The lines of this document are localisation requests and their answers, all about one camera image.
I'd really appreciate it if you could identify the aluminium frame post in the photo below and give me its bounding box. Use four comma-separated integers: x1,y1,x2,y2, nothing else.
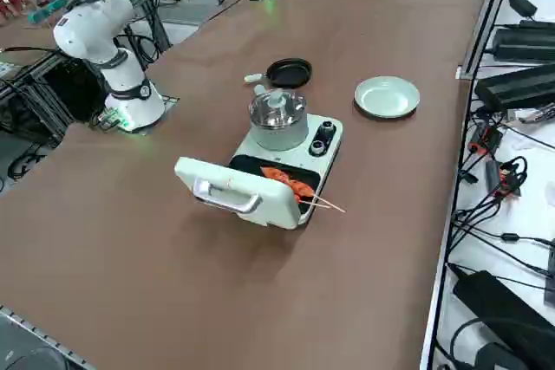
460,0,521,81

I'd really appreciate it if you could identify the small black power adapter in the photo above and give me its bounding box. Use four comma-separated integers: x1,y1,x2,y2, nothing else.
506,0,539,16

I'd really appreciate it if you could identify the green box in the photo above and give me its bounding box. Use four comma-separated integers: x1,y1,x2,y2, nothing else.
28,0,69,25

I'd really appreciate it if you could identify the long black box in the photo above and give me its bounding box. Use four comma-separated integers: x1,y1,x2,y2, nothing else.
474,64,555,112

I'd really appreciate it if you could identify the black frying pan pale handle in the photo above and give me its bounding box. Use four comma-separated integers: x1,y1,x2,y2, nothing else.
244,56,313,88

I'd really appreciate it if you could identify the pale green steel pot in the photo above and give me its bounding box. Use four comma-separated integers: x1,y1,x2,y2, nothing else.
249,83,310,153

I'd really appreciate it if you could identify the grey aluminium rail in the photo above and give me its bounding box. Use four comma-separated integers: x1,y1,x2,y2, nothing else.
0,305,99,370

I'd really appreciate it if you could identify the black metal frame rack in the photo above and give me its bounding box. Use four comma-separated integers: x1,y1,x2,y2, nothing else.
0,51,108,150

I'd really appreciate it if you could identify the glass pot lid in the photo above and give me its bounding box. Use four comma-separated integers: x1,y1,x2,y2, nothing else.
249,91,308,129

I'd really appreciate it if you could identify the pale green round plate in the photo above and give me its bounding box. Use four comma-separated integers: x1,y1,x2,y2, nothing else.
354,75,421,120

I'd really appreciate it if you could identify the orange black adapter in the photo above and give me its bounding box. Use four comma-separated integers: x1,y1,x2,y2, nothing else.
469,126,504,155
485,157,529,200

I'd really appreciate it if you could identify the pale green multifunctional cooking machine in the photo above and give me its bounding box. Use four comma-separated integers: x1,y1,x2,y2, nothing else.
174,113,345,231

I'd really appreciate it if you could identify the large black power brick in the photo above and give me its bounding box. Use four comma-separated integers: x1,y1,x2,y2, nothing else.
453,269,555,370

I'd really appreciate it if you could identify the orange food bamboo skewer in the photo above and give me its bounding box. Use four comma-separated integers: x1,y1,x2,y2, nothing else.
285,178,330,211
259,165,347,214

